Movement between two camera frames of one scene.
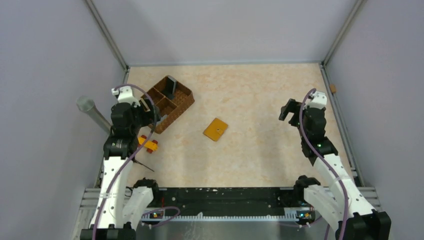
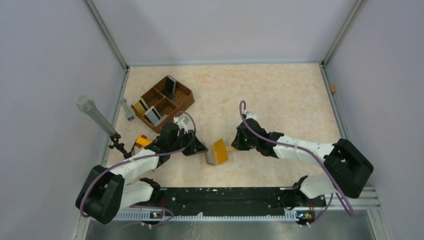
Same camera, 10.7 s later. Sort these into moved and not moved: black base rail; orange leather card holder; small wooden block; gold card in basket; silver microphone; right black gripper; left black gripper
Moved: left black gripper; right black gripper; orange leather card holder
Not moved: black base rail; silver microphone; small wooden block; gold card in basket
